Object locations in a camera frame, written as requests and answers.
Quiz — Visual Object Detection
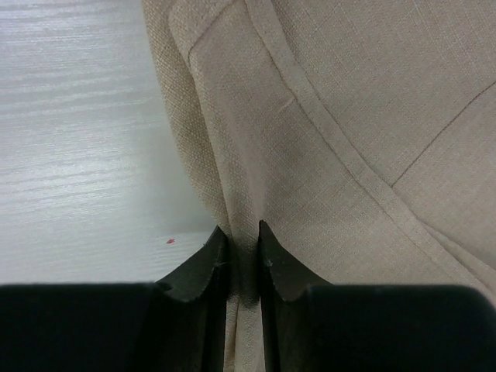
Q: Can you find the beige cloth napkin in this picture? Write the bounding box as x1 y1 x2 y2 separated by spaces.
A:
143 1 495 371

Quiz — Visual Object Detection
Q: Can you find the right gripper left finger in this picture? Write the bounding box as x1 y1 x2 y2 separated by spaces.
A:
1 229 228 371

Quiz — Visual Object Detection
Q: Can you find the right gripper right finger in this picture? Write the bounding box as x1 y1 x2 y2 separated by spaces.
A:
257 222 495 371

